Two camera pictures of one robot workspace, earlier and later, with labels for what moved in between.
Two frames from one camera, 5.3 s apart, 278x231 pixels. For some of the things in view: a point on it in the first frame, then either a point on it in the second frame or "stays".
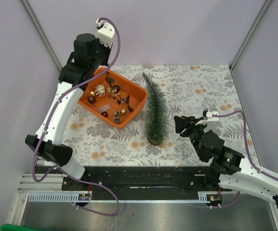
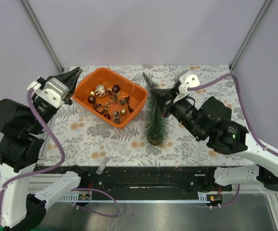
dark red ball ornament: x=91 y=99 stays
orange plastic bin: x=113 y=97 stays
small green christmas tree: x=156 y=112 stays
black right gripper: x=180 y=123 to x=163 y=96
